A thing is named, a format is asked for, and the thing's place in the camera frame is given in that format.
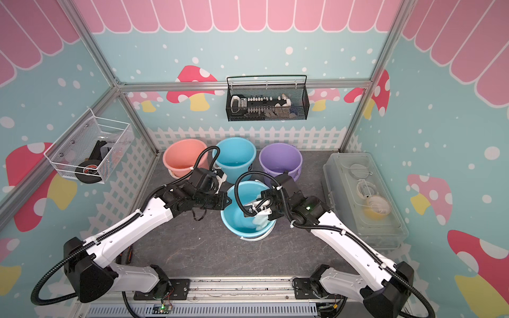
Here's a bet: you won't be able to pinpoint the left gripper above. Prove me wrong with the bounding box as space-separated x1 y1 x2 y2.
194 191 232 211

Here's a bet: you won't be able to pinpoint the teal bucket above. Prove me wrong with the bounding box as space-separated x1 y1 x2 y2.
221 181 277 241
214 137 257 184

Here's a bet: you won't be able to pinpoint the light green cloth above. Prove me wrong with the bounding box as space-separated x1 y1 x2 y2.
252 213 273 231

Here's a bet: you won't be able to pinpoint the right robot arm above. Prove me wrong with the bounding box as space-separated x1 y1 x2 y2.
231 172 436 317

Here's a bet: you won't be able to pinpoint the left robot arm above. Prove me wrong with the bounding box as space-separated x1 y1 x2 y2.
30 164 231 306

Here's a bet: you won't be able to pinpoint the purple bucket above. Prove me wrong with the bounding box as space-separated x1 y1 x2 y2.
258 143 304 181

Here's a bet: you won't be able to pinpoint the pink bucket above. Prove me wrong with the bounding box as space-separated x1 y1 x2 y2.
163 139 207 179

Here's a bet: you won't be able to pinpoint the clear plastic storage box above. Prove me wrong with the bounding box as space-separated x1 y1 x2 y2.
322 153 409 252

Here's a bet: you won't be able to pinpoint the white power strip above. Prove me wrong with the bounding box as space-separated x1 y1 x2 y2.
229 95 292 118

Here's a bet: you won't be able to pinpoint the black tape dispenser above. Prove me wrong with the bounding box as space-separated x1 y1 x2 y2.
75 140 107 184

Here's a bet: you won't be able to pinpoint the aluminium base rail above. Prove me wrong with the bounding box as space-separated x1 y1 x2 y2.
73 275 410 318

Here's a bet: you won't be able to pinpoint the black wire wall basket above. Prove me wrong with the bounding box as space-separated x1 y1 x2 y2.
225 75 310 121

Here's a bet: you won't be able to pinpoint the red handled pliers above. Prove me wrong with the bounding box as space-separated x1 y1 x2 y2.
122 246 133 265

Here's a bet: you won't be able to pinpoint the white wire wall basket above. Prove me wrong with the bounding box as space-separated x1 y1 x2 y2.
44 109 135 184

